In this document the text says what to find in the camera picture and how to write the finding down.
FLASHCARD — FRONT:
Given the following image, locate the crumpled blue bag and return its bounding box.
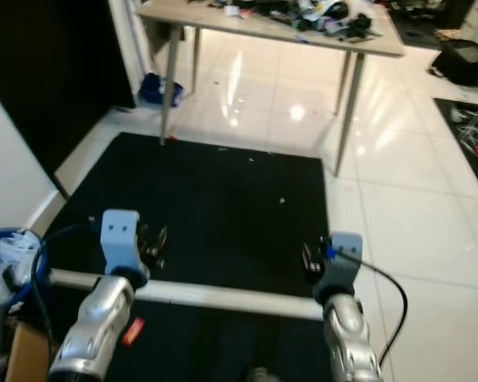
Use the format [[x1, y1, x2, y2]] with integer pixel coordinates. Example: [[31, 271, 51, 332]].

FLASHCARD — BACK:
[[137, 72, 185, 109]]

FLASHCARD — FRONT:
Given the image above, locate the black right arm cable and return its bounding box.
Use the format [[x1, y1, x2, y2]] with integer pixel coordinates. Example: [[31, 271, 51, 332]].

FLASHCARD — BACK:
[[331, 248, 409, 368]]

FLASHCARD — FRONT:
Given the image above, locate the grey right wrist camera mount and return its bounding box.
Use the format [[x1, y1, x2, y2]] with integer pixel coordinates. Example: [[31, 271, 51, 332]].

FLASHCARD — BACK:
[[314, 232, 364, 299]]

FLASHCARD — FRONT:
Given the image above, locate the brown cardboard box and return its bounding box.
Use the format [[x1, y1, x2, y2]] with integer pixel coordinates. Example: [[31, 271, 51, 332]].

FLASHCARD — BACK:
[[3, 320, 55, 382]]

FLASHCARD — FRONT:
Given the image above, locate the wooden table with metal legs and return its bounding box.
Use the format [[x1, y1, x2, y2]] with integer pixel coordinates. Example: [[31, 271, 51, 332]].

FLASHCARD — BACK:
[[135, 0, 406, 178]]

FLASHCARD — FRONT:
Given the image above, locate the blue rubbish bin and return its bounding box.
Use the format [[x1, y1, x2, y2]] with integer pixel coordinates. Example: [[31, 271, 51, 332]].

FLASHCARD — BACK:
[[0, 228, 51, 319]]

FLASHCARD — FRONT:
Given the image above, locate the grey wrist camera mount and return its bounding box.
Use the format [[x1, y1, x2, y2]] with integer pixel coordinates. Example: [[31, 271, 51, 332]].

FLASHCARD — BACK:
[[100, 209, 146, 279], [314, 232, 364, 299]]

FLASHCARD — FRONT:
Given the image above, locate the large black floor mat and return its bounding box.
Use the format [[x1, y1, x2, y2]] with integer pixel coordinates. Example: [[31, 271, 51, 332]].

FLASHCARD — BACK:
[[41, 132, 333, 302]]

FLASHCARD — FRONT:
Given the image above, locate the white plastic trash bag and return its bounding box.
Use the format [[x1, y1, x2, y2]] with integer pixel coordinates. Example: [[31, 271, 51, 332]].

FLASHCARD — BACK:
[[0, 232, 42, 311]]

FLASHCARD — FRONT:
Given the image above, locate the small red packet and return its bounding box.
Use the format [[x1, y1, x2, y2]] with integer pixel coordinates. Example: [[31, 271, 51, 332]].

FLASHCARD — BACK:
[[122, 317, 147, 346]]

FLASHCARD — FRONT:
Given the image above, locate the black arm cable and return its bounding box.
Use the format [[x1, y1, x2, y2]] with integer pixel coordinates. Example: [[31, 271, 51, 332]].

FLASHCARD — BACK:
[[331, 248, 409, 368], [30, 221, 106, 375]]

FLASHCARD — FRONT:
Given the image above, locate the black mat with white lines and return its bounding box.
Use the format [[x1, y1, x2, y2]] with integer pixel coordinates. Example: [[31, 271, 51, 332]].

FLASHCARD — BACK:
[[433, 97, 478, 197]]

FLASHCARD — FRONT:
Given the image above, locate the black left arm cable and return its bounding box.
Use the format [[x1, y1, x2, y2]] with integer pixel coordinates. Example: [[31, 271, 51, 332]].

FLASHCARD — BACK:
[[30, 221, 106, 375]]

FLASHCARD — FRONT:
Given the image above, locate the black carry case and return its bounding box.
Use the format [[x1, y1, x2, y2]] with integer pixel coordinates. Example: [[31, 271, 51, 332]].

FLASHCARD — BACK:
[[429, 37, 478, 88]]

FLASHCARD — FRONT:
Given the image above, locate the grey robot foot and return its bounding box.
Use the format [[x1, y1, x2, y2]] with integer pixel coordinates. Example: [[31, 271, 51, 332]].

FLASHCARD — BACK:
[[243, 367, 281, 382]]

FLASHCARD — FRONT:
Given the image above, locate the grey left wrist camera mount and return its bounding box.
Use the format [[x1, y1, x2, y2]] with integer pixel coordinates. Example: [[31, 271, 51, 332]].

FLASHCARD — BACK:
[[100, 209, 146, 279]]

